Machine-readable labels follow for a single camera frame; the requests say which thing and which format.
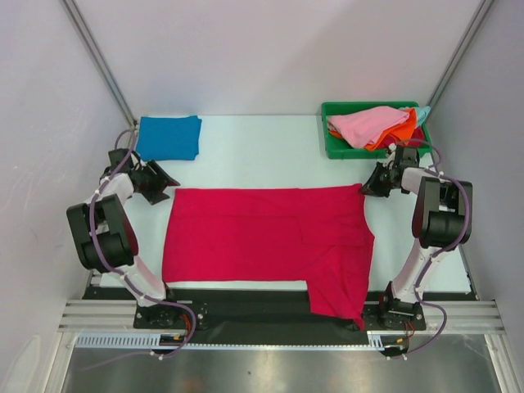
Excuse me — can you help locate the light blue t shirt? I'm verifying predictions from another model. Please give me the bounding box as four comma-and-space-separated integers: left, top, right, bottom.
400, 106, 431, 127

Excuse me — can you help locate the left aluminium frame post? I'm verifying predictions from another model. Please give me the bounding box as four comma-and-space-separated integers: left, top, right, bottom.
59, 0, 138, 129

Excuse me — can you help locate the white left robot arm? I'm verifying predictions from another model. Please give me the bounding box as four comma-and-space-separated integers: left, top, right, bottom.
66, 148, 181, 328

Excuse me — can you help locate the right aluminium frame post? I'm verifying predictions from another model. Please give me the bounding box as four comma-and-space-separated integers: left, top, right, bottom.
427, 0, 497, 108

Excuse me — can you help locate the dark red t shirt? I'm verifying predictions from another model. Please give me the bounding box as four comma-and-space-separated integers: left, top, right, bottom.
406, 126, 426, 147

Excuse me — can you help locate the aluminium front rail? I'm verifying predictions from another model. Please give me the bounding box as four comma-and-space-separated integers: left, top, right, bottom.
58, 300, 504, 334

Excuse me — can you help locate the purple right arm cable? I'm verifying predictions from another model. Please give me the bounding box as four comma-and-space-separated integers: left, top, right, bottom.
392, 138, 471, 361

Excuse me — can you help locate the folded blue t shirt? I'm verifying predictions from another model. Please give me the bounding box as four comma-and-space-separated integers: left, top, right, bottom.
135, 115, 202, 161

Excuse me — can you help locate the magenta t shirt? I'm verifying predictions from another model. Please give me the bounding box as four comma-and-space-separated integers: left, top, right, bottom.
162, 185, 374, 327

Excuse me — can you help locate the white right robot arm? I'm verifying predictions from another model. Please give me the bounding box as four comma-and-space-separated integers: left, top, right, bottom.
359, 144, 473, 328

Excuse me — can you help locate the orange t shirt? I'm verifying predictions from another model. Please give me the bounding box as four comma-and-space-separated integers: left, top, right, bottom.
329, 106, 418, 151

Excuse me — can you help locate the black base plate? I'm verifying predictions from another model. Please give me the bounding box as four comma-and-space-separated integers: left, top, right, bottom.
84, 287, 478, 347

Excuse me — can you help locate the slotted cable duct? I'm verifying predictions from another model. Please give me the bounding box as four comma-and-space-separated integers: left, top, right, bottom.
75, 330, 410, 352

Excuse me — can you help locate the aluminium frame post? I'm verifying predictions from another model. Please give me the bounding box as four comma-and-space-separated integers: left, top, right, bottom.
427, 0, 497, 108
59, 0, 138, 129

